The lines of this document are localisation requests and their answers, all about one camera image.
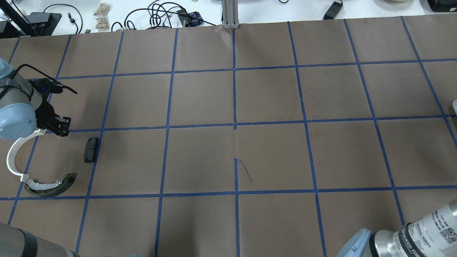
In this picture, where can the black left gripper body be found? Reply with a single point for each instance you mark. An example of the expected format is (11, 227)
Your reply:
(45, 115)

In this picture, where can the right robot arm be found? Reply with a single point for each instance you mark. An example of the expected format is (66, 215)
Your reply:
(433, 235)

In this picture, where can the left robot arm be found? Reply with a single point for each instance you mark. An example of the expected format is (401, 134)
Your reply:
(24, 105)

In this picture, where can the dark grey brake pad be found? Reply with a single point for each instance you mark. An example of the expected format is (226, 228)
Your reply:
(91, 148)

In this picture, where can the white curved plastic piece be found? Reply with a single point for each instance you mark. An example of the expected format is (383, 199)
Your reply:
(11, 155)

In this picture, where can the olive green brake shoe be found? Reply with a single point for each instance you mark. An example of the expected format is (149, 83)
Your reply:
(50, 189)

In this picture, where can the black power adapter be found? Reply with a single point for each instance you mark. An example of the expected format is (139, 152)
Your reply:
(333, 10)

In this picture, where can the aluminium frame post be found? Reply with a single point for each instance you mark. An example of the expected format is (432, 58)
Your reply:
(230, 14)

